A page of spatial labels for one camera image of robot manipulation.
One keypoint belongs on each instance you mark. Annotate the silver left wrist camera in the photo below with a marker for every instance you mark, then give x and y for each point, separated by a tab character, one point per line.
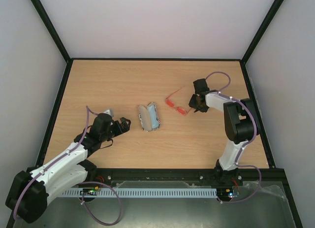
109	111

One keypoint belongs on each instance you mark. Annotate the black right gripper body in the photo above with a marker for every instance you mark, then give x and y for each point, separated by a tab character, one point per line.
197	100

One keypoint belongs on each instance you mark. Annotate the red sunglasses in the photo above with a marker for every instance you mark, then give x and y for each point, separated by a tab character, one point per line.
171	104

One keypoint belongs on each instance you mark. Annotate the black right frame post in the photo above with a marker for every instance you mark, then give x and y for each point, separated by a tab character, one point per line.
261	30

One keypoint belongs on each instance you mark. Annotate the light blue slotted cable duct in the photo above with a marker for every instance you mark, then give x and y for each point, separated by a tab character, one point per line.
144	193

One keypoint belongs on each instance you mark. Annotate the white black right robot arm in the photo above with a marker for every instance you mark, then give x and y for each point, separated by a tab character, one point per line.
240	126

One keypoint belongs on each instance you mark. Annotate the black left frame post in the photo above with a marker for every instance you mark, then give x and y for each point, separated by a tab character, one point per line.
51	29

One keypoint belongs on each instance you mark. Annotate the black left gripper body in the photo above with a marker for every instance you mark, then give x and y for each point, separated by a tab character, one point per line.
118	131

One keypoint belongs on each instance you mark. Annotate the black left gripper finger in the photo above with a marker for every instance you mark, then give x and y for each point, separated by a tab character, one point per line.
125	127
125	121

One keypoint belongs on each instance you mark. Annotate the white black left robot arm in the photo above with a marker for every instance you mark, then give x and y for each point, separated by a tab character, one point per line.
32	191

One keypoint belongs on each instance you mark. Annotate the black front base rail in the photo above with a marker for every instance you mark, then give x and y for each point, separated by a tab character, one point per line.
199	175

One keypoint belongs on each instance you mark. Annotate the stars and stripes glasses case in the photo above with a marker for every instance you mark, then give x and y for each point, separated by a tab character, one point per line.
144	116

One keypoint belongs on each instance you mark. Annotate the black frame post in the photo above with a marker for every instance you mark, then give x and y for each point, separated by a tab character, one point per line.
51	29
261	30

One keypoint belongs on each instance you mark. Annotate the light blue cleaning cloth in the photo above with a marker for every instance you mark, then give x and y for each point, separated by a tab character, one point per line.
154	119

